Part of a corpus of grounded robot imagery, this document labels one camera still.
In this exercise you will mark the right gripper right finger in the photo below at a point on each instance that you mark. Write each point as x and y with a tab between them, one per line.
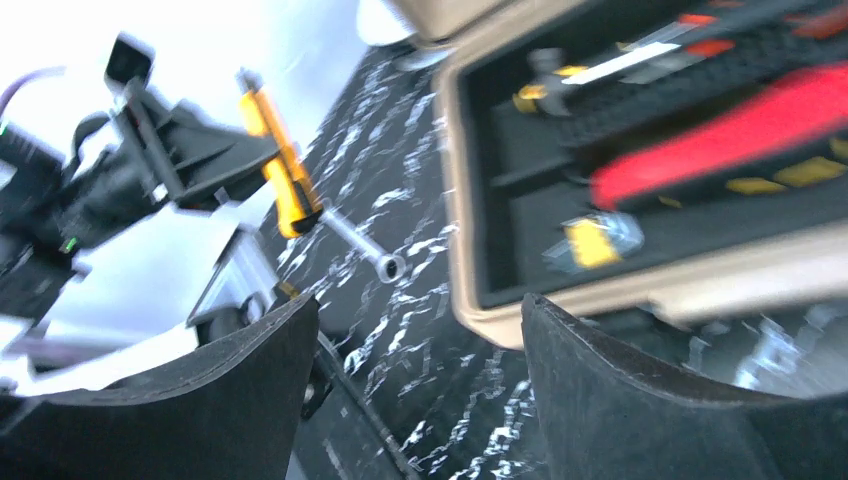
609	411

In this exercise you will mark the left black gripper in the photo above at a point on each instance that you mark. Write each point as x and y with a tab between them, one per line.
167	154

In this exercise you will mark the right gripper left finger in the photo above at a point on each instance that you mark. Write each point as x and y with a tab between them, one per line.
228	410

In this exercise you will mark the orange utility knife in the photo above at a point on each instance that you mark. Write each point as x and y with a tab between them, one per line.
298	206

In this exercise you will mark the yellow hex key set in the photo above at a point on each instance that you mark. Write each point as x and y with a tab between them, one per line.
593	241

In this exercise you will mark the tan plastic tool box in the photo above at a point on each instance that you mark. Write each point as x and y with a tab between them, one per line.
477	199

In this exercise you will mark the small black yellow screwdriver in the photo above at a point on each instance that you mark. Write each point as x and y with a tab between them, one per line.
804	166

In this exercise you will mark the small black hammer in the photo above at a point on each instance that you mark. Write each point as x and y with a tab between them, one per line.
640	62

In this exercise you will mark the red black utility knife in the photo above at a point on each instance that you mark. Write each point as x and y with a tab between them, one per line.
801	108

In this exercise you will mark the long black yellow screwdriver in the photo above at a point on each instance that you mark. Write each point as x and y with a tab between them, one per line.
545	95

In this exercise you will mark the red needle nose pliers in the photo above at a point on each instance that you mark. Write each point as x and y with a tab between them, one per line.
716	20

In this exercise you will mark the black tool box tray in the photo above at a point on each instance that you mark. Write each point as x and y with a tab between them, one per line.
662	166

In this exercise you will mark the silver combination wrench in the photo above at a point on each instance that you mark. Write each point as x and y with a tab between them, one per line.
389	267

